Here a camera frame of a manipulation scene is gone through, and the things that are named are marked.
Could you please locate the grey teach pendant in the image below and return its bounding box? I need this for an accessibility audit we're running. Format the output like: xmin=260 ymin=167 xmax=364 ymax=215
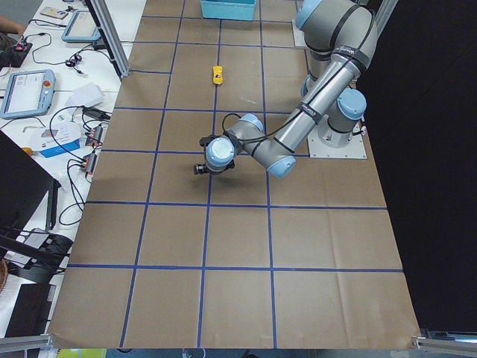
xmin=62 ymin=10 xmax=101 ymax=43
xmin=1 ymin=69 xmax=56 ymax=119

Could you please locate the blue and white box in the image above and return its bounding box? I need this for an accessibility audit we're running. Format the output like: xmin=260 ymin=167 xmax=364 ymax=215
xmin=28 ymin=118 xmax=81 ymax=160

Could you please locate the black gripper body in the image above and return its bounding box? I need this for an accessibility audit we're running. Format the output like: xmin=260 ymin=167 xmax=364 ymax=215
xmin=199 ymin=134 xmax=236 ymax=175

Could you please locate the white folded paper box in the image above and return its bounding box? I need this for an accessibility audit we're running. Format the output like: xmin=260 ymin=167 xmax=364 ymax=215
xmin=65 ymin=82 xmax=105 ymax=107

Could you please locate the far grey teach pendant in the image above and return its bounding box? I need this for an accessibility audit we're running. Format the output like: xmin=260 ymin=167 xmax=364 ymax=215
xmin=62 ymin=10 xmax=101 ymax=43

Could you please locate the yellow toy beetle car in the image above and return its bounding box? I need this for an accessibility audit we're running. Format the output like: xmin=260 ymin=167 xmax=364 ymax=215
xmin=212 ymin=66 xmax=224 ymax=85

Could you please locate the black monitor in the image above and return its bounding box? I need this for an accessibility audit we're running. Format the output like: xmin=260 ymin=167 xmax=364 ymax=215
xmin=1 ymin=134 xmax=60 ymax=239

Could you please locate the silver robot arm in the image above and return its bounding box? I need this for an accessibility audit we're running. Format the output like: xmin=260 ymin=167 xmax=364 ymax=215
xmin=194 ymin=1 xmax=378 ymax=178

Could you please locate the light blue plastic bin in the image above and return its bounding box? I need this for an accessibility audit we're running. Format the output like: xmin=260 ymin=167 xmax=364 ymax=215
xmin=200 ymin=0 xmax=256 ymax=21

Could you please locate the aluminium frame post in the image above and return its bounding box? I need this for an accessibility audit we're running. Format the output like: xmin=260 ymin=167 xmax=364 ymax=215
xmin=86 ymin=0 xmax=130 ymax=80

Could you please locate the near grey teach pendant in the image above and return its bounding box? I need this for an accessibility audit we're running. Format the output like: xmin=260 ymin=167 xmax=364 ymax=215
xmin=1 ymin=69 xmax=56 ymax=119

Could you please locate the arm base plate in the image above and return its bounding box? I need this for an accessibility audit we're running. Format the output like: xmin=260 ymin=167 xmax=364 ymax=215
xmin=291 ymin=19 xmax=307 ymax=49
xmin=307 ymin=115 xmax=367 ymax=160

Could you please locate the black power adapter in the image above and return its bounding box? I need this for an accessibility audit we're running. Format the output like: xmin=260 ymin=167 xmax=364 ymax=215
xmin=83 ymin=107 xmax=110 ymax=121

